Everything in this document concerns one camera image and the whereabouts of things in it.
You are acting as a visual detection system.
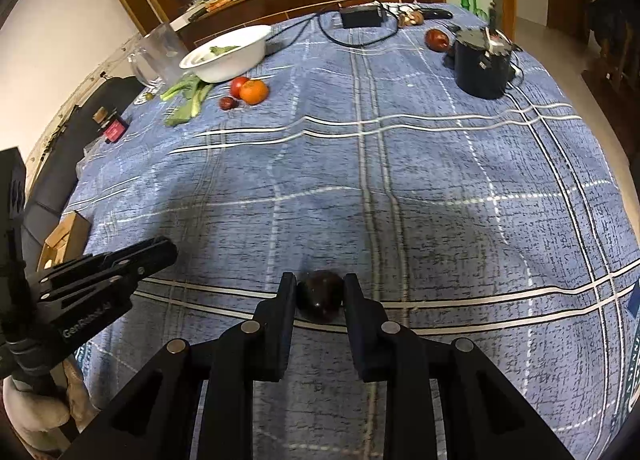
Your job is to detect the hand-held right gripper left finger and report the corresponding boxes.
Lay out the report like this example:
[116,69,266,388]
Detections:
[60,272,299,460]

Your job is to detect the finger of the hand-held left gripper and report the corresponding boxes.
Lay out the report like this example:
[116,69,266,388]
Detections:
[27,236,179,301]

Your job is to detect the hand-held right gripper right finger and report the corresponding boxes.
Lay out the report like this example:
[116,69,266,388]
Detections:
[342,274,576,460]

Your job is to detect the dark purple plum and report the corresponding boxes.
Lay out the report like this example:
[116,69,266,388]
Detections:
[297,270,346,325]

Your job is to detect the person's left hand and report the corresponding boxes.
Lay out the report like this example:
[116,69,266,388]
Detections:
[2,357,101,456]

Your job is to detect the cardboard box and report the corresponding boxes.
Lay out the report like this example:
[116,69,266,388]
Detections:
[37,211,92,271]

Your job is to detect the black sofa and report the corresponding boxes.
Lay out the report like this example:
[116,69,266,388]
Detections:
[22,76,143,261]

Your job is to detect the red box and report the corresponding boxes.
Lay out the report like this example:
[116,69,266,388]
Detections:
[102,114,130,144]

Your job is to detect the green vegetable stalks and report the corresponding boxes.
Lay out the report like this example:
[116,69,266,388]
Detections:
[160,77,213,128]

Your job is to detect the blue checked tablecloth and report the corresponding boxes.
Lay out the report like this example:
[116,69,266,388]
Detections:
[60,2,640,460]

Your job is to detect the orange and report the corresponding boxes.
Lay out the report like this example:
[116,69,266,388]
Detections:
[240,80,270,106]

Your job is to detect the clear glass pitcher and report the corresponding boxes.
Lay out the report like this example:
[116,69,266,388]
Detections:
[128,22,187,88]

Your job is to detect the white bowl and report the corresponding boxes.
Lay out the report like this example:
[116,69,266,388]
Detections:
[179,24,272,84]

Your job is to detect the green leaves in bowl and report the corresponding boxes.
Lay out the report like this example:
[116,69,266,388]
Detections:
[197,46,241,63]

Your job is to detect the black pot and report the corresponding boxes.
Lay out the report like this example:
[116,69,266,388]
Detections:
[452,27,521,100]

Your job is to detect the red apple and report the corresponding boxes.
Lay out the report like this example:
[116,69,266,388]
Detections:
[425,28,451,51]

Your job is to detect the black power adapter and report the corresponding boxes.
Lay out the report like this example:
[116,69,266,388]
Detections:
[341,6,385,29]

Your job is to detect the dark wooden furniture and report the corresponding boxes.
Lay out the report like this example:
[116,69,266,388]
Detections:
[580,0,640,151]

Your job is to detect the black cable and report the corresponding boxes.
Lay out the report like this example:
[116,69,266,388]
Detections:
[267,0,401,48]

